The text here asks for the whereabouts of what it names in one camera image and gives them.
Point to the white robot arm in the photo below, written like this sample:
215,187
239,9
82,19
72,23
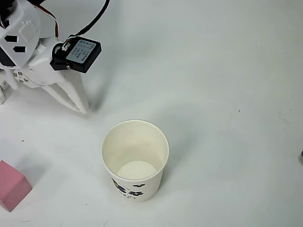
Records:
23,16

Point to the pink foam block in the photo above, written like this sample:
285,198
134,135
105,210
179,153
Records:
11,184

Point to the white printed paper cup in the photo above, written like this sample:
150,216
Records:
132,146

